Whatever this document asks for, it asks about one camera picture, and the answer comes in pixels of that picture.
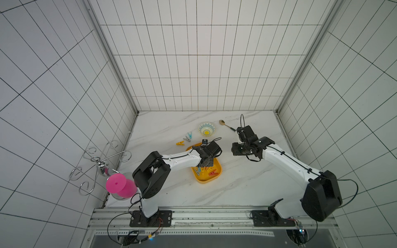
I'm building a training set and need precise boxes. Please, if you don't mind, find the red clothespin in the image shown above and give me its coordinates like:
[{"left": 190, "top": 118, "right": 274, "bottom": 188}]
[{"left": 208, "top": 170, "right": 219, "bottom": 176}]

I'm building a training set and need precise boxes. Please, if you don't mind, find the yellow storage box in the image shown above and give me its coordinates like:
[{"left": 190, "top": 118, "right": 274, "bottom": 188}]
[{"left": 186, "top": 142, "right": 222, "bottom": 184}]

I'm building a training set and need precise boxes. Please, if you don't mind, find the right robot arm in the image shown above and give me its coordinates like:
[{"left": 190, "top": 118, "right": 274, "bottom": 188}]
[{"left": 231, "top": 137, "right": 343, "bottom": 222}]

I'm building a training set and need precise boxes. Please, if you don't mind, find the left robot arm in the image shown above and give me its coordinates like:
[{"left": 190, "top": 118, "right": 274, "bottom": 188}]
[{"left": 132, "top": 142, "right": 222, "bottom": 218}]

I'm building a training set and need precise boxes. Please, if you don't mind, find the patterned small bowl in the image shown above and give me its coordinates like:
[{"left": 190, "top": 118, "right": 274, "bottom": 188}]
[{"left": 198, "top": 122, "right": 216, "bottom": 137}]

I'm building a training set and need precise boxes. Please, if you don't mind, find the pink bowl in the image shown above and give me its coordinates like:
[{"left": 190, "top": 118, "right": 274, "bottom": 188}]
[{"left": 105, "top": 173, "right": 138, "bottom": 199}]

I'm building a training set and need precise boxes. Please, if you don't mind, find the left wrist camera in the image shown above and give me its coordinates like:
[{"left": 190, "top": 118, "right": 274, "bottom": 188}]
[{"left": 201, "top": 141, "right": 222, "bottom": 157}]

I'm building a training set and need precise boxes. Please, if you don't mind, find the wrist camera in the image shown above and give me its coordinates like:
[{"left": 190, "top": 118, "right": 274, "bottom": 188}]
[
  {"left": 201, "top": 141, "right": 222, "bottom": 157},
  {"left": 237, "top": 126, "right": 258, "bottom": 144}
]

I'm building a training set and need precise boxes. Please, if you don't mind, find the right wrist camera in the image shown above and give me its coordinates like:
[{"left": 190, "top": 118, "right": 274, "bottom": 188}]
[{"left": 237, "top": 126, "right": 258, "bottom": 144}]

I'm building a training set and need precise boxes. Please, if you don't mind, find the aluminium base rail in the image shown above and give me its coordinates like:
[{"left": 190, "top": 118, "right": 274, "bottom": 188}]
[{"left": 88, "top": 207, "right": 341, "bottom": 240}]

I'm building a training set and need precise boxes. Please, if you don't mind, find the metal wire cup rack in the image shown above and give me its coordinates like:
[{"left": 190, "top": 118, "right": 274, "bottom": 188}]
[{"left": 69, "top": 140, "right": 132, "bottom": 196}]

